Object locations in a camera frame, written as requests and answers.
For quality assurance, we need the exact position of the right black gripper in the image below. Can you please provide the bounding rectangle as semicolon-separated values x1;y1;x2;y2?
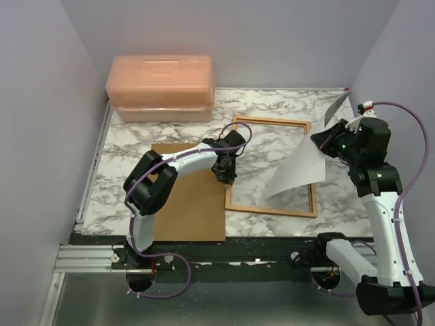
312;118;364;165

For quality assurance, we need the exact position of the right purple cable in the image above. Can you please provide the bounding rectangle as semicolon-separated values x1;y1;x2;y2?
311;101;429;326

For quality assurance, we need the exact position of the aluminium extrusion frame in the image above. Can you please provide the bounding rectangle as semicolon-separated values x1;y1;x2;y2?
39;102;113;325

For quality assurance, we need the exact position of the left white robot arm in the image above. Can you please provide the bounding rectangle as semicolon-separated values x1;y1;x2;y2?
123;134;245;268

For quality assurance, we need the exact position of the orange wooden picture frame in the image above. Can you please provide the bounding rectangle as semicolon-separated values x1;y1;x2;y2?
225;115;318;218

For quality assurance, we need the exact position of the landscape photo print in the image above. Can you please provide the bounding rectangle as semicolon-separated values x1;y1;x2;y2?
264;91;349;200

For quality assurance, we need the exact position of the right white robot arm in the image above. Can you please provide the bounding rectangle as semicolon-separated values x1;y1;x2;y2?
311;117;434;316

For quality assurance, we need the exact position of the orange translucent plastic storage box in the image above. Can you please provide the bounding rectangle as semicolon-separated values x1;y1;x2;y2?
106;55;215;122

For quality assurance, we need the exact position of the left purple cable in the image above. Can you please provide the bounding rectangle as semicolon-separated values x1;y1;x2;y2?
124;122;253;300

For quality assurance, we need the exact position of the purple cable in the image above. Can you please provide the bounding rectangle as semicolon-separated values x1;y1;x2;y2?
124;122;253;300
311;101;429;326

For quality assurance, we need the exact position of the brown cardboard backing board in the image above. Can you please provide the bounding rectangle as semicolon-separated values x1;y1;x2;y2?
153;151;226;242

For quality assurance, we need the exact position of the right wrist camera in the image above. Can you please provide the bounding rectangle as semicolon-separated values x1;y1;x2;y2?
345;101;377;132

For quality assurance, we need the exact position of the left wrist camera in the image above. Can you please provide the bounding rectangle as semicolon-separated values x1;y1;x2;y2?
223;130;245;147

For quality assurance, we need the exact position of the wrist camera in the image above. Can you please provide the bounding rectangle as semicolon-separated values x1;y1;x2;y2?
345;101;377;132
223;130;245;147

